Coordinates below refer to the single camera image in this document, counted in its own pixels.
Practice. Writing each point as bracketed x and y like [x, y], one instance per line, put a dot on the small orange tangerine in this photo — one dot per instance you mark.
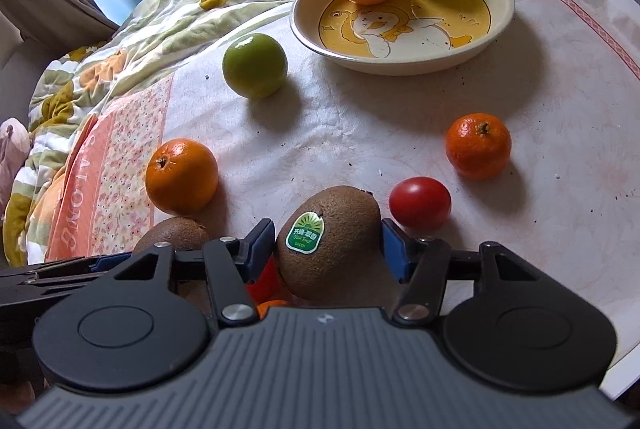
[478, 146]

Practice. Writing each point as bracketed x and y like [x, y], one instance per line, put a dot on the white pink floral cloth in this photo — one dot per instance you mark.
[563, 77]

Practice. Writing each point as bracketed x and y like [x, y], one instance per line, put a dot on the green apple on cloth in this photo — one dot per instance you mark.
[255, 66]

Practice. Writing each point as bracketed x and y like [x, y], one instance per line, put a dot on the green striped floral quilt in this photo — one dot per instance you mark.
[156, 38]

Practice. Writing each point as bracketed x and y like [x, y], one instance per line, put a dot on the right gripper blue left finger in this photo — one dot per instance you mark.
[255, 250]

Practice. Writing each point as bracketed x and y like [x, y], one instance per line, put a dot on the pink plush toy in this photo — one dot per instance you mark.
[15, 146]

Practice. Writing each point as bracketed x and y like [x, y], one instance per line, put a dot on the brown kiwi plain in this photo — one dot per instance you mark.
[181, 233]

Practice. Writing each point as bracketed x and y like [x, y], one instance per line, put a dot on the orange tangerine on cloth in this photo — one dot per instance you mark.
[181, 177]

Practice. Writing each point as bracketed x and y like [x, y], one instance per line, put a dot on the red tomato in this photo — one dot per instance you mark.
[420, 203]

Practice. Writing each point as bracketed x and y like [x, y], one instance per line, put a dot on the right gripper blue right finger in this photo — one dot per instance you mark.
[398, 251]

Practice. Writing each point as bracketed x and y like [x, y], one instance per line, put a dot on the brown kiwi with sticker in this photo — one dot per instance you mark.
[329, 242]

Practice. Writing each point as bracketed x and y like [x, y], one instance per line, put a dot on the small orange fruit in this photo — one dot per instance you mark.
[269, 290]

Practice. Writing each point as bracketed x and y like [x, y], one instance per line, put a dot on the cream duck pattern bowl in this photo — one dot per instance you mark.
[400, 37]

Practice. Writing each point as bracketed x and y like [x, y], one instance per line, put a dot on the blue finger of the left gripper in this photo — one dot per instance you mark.
[106, 263]

